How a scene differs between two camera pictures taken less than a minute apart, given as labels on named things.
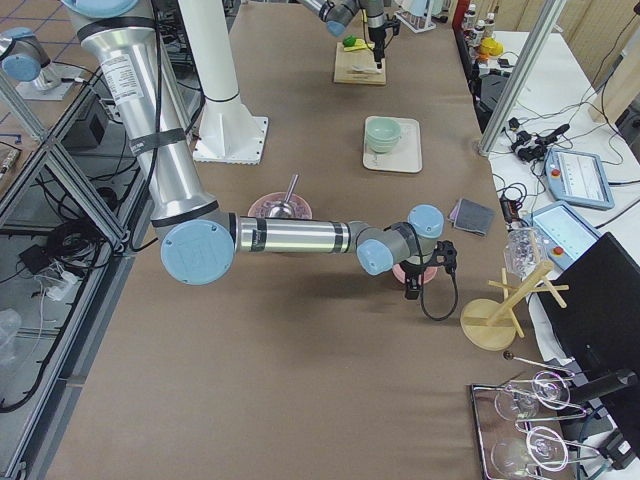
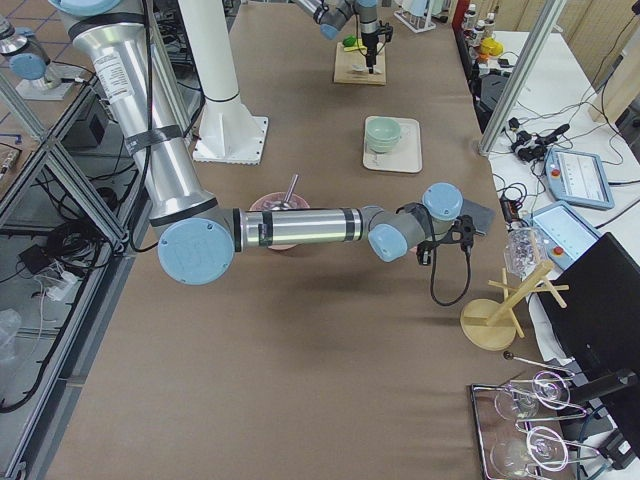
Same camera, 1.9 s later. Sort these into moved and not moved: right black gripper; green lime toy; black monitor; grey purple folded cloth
Moved: right black gripper
Not moved: green lime toy; black monitor; grey purple folded cloth
